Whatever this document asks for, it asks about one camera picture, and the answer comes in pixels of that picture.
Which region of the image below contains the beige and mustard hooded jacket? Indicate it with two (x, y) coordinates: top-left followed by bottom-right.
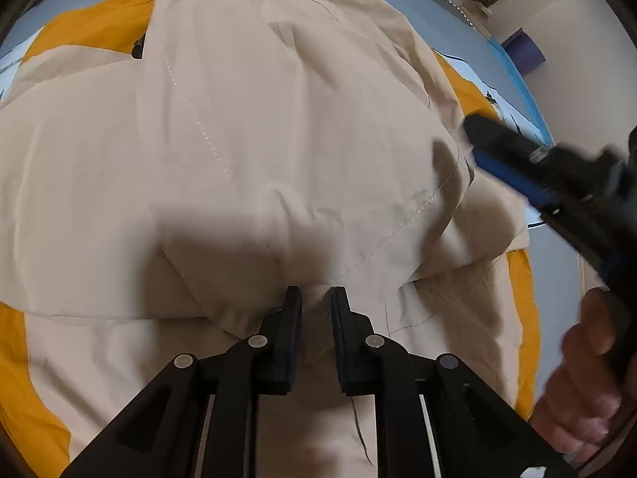
(1, 0), (539, 477)

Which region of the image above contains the person right hand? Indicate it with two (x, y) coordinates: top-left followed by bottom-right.
(530, 288), (635, 463)

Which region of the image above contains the purple bag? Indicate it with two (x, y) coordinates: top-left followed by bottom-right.
(501, 28), (546, 76)

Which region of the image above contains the grey bed sheet with print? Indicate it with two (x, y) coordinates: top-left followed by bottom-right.
(0, 0), (583, 409)

